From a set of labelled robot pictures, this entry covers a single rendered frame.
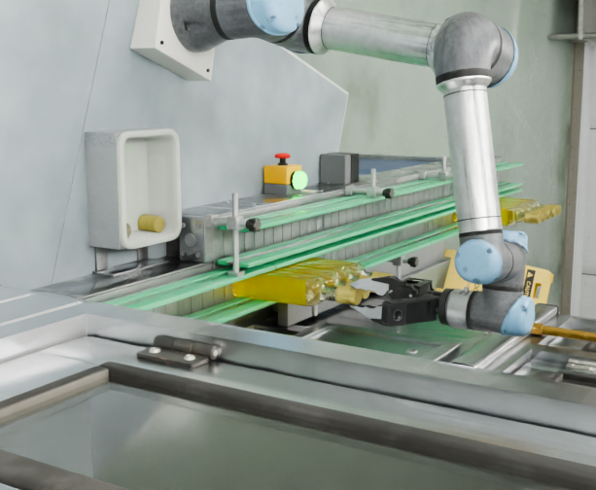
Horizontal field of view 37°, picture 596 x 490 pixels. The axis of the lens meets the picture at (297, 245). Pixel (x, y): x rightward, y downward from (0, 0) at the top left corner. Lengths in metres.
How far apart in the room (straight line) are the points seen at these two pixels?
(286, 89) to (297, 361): 1.67
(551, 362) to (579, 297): 5.82
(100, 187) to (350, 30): 0.58
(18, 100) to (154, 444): 1.14
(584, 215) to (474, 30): 6.14
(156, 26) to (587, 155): 6.09
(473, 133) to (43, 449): 1.12
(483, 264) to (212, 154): 0.78
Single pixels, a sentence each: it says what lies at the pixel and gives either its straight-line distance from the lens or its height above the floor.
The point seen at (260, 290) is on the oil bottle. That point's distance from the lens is 1.89.
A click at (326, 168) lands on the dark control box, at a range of 2.44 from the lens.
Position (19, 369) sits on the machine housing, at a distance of 0.73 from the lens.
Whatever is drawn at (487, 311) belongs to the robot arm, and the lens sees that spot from 1.68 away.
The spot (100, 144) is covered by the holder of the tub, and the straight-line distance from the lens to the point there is 1.72.
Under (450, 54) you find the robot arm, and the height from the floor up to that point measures 1.39.
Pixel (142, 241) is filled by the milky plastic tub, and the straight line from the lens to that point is 1.75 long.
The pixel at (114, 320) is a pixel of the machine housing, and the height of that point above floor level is 1.46.
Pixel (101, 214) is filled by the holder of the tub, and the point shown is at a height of 0.79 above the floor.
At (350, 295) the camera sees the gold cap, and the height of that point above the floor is 1.16.
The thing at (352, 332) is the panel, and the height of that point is 1.07.
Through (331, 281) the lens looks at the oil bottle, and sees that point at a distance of 1.87.
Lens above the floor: 2.00
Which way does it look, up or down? 31 degrees down
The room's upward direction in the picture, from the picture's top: 96 degrees clockwise
